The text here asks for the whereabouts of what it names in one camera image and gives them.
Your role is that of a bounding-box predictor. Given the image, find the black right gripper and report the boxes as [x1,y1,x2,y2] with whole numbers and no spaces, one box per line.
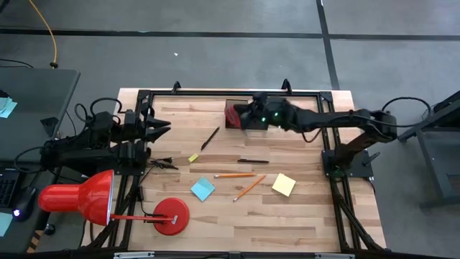
[231,100,270,131]

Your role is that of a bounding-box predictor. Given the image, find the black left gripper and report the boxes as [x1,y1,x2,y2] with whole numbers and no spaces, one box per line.
[121,104,173,144]

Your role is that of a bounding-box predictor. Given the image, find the red handled scissors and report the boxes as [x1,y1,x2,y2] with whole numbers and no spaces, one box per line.
[224,106,242,130]

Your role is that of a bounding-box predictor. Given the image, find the black mesh desk organizer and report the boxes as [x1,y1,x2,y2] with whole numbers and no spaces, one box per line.
[224,99,270,131]

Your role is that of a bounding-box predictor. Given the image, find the orange pencil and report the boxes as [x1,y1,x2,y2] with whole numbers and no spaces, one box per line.
[213,173,257,179]
[232,174,267,202]

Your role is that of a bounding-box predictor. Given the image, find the blue sticky note pad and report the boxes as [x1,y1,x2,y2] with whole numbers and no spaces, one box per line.
[190,176,216,202]

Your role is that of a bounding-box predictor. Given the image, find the yellow sticky note pad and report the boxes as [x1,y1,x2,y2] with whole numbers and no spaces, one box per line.
[271,173,297,198]

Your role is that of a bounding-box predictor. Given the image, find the red desk lamp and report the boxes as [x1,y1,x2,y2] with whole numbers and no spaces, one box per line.
[37,169,190,237]

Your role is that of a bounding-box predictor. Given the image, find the grey side table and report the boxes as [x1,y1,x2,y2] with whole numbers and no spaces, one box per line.
[0,68,81,165]

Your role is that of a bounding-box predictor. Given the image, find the light blue paper stack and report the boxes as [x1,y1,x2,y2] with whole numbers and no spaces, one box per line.
[0,96,18,119]

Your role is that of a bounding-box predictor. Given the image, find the black computer mouse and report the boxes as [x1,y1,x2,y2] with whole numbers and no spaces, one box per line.
[12,186,37,222]

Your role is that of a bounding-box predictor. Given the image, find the black keyboard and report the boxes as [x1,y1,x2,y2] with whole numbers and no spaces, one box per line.
[0,167,22,209]

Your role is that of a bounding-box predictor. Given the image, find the dark grey desk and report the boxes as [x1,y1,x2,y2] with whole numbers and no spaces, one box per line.
[0,160,61,253]

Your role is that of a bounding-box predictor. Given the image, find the light blue paper note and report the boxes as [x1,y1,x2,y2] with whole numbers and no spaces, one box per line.
[0,212,14,237]

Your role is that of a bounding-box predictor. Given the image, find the black side stand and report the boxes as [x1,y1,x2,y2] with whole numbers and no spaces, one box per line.
[397,89,460,212]

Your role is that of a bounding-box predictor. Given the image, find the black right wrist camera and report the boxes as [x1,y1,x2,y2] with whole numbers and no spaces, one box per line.
[251,91,269,106]

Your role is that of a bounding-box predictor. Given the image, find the black lamp power cord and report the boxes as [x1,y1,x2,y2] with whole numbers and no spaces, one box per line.
[138,157,180,222]

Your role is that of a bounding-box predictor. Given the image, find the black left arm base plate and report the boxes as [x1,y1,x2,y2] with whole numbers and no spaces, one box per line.
[95,161,148,176]

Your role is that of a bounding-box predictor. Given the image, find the black corner bracket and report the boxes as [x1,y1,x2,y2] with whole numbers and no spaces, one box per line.
[40,117,60,137]

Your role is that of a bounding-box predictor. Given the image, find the yellow cable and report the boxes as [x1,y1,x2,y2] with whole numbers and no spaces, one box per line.
[27,0,59,69]

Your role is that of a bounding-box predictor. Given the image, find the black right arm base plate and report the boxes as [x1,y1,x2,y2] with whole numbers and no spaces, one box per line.
[321,149,374,178]

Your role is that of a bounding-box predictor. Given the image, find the silver metal bracket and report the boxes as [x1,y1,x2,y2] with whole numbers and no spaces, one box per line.
[113,251,155,259]
[314,253,357,259]

